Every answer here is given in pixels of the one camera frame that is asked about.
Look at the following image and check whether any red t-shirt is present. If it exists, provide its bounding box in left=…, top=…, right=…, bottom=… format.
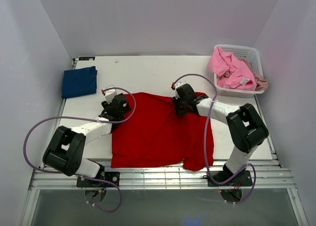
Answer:
left=111, top=92, right=214, bottom=171

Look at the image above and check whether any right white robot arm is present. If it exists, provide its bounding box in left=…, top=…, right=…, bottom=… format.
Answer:
left=171, top=82, right=269, bottom=186

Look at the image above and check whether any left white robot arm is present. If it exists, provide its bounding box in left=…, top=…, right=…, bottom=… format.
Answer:
left=42, top=93, right=131, bottom=178

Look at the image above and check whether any folded blue t-shirt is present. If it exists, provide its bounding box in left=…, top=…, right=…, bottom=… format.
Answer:
left=61, top=66, right=98, bottom=99

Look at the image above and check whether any pink t-shirt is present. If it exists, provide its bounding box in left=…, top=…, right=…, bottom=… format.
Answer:
left=207, top=47, right=257, bottom=91

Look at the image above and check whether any small blue label sticker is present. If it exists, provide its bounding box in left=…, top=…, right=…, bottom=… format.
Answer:
left=79, top=56, right=95, bottom=61

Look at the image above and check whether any beige garment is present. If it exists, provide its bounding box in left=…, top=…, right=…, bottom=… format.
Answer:
left=238, top=57, right=269, bottom=91

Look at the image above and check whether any white plastic laundry basket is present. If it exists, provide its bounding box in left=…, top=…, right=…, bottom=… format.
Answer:
left=213, top=44, right=264, bottom=98

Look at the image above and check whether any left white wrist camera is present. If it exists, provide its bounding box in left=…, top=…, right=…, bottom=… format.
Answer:
left=101, top=85, right=117, bottom=104

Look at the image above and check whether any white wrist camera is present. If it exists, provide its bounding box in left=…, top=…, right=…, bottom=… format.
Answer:
left=171, top=82, right=184, bottom=99
left=101, top=85, right=117, bottom=104

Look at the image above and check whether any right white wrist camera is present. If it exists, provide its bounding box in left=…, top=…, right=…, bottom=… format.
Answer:
left=171, top=82, right=184, bottom=99

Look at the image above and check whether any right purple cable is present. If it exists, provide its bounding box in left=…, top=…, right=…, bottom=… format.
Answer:
left=172, top=73, right=257, bottom=205

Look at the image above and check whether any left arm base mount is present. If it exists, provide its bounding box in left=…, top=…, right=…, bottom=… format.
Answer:
left=76, top=171, right=120, bottom=202

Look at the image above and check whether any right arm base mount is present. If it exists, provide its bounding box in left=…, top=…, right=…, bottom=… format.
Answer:
left=202, top=170, right=256, bottom=204

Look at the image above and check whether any aluminium table frame rail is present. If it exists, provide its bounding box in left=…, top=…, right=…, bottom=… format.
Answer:
left=29, top=159, right=296, bottom=190

